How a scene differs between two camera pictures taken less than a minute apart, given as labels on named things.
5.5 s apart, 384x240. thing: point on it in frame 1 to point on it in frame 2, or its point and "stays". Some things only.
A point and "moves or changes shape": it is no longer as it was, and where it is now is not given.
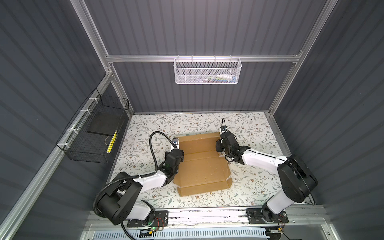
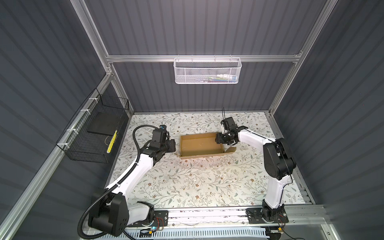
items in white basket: [219, 78] stays
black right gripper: [218, 143] to [218, 138]
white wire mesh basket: [204, 71] stays
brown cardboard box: [203, 169] moves or changes shape
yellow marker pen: [112, 141] stays
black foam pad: [106, 122] stays
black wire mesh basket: [92, 133] stays
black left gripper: [181, 158] to [171, 145]
